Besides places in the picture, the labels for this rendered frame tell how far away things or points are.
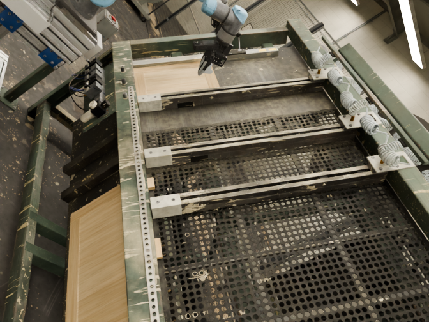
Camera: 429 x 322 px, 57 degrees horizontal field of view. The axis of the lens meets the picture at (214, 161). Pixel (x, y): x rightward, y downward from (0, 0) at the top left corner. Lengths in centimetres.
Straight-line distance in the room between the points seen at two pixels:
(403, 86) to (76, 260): 705
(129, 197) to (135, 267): 34
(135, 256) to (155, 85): 118
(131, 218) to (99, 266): 44
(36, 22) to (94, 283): 118
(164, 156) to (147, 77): 75
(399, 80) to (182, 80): 636
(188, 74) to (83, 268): 126
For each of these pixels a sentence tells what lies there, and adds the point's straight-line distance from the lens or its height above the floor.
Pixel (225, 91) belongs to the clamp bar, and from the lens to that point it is 228.
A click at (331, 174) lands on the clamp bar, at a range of 188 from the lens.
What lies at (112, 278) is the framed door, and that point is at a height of 53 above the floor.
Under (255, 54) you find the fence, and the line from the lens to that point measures 271.
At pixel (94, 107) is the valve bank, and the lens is 224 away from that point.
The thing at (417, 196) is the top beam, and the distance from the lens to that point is 189.
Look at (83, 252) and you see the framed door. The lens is 220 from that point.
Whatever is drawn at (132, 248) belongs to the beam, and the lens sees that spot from 161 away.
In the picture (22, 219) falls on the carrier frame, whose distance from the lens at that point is 234.
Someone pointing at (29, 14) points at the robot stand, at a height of 92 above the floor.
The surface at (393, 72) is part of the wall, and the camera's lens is 856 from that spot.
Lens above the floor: 164
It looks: 14 degrees down
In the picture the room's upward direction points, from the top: 60 degrees clockwise
